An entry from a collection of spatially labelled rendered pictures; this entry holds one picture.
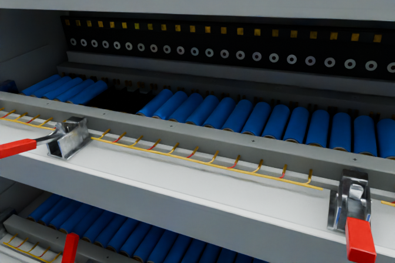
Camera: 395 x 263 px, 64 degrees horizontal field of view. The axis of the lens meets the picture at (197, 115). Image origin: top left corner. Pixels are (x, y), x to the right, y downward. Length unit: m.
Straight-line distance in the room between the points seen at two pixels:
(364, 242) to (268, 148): 0.12
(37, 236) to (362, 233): 0.41
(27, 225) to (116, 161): 0.23
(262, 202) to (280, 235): 0.03
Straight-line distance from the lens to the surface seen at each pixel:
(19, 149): 0.31
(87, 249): 0.46
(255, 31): 0.38
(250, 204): 0.26
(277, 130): 0.31
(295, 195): 0.27
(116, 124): 0.34
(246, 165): 0.29
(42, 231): 0.50
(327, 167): 0.28
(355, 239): 0.19
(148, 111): 0.36
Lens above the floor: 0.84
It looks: 9 degrees down
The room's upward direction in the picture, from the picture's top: 5 degrees clockwise
